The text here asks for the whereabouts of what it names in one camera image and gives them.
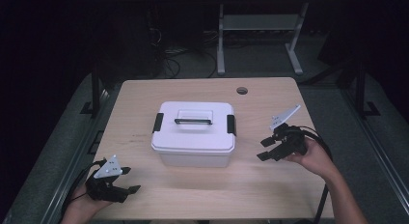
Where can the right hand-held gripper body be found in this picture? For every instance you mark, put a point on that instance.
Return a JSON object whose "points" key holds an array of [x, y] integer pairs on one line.
{"points": [[291, 142]]}

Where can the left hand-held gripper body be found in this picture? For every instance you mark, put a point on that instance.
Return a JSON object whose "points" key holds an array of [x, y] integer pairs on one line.
{"points": [[103, 188]]}

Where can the white plastic storage box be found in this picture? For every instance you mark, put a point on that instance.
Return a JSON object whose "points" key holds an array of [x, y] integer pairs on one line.
{"points": [[193, 159]]}

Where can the person's left hand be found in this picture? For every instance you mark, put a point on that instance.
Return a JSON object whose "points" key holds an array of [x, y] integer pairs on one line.
{"points": [[87, 204]]}

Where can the person's right hand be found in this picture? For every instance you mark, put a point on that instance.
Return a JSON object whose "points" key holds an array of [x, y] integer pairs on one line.
{"points": [[316, 159]]}

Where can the grey metal stand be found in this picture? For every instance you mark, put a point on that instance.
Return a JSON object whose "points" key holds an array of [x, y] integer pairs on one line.
{"points": [[257, 22]]}

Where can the aluminium floor rail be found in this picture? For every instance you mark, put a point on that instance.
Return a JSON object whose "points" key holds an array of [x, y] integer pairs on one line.
{"points": [[376, 146], [64, 172]]}

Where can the black metal post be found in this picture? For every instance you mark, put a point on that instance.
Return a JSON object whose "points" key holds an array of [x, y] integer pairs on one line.
{"points": [[95, 89], [360, 89]]}

